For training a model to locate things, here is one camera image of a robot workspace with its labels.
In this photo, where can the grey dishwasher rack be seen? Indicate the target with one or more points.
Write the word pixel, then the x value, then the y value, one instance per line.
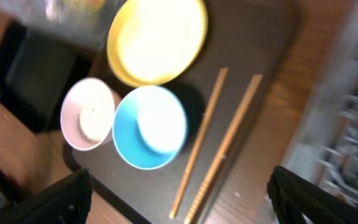
pixel 324 150

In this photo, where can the yellow plate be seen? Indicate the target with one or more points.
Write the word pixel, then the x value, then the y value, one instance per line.
pixel 151 42

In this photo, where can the dark brown serving tray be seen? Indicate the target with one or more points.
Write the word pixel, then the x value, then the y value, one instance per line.
pixel 247 38

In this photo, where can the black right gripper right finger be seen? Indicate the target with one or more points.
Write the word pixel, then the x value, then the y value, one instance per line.
pixel 294 198

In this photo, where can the white bowl with rice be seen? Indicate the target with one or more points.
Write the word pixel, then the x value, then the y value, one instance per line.
pixel 88 113

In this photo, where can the black plastic bin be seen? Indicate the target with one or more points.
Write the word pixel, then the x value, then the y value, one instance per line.
pixel 36 72

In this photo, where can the clear plastic bin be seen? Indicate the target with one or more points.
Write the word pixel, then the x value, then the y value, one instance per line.
pixel 84 23

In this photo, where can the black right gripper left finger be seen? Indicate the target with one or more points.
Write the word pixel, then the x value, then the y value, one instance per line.
pixel 66 201

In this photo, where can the right wooden chopstick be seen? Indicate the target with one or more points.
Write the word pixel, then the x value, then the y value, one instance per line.
pixel 224 146

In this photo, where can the light blue bowl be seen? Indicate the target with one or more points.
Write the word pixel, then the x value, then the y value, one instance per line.
pixel 150 127

